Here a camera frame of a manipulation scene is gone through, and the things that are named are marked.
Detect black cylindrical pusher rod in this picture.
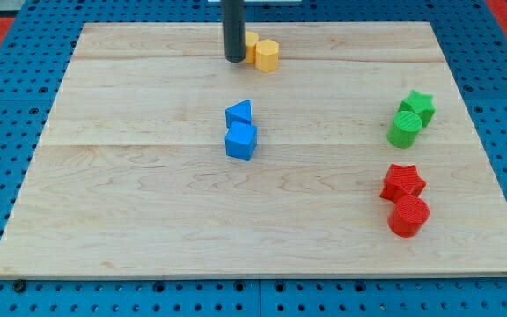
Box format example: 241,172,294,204
221,0,246,63

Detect yellow heart block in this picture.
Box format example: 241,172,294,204
244,31,259,63

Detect yellow hexagon block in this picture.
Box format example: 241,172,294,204
255,39,280,72

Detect blue triangle block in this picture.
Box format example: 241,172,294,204
224,100,253,128

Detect blue cube block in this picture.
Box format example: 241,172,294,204
224,122,257,161

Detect light wooden board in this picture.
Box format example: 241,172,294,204
0,22,507,281

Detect green cylinder block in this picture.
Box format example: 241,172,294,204
386,111,423,149

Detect green star block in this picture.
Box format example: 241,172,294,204
398,90,437,128

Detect red star block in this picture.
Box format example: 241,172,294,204
379,164,427,203

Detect red cylinder block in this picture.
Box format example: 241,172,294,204
387,195,430,238

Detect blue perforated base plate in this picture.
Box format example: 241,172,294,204
0,0,507,316

